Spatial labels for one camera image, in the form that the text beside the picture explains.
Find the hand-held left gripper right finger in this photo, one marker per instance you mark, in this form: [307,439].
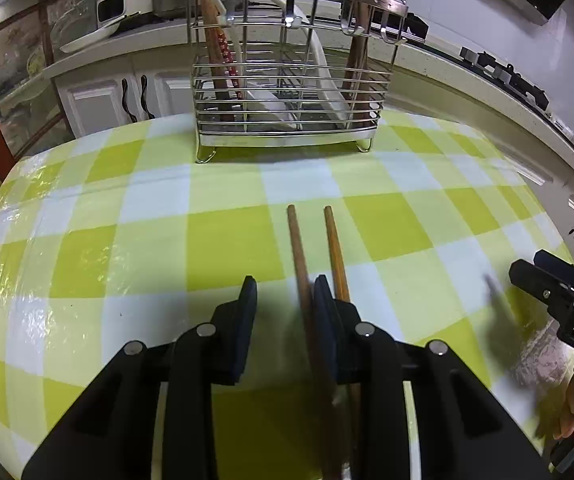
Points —
[324,320]

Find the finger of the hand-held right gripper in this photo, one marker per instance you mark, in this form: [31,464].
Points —
[542,285]
[567,267]

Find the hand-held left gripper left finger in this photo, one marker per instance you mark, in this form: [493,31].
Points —
[244,320]

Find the white ceramic spoon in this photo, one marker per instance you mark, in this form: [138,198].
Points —
[267,105]
[324,70]

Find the red patterned light chopstick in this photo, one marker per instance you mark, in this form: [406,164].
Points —
[226,52]
[210,10]

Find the yellow white checkered tablecloth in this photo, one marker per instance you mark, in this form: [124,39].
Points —
[142,240]

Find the black stove burner grate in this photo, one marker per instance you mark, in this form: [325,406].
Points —
[529,91]
[482,60]

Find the black gas stove top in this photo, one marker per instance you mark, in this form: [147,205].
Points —
[512,85]

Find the beige kitchen countertop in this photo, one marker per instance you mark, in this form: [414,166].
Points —
[467,90]

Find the white kitchen appliance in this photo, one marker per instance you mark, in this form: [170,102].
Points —
[112,7]

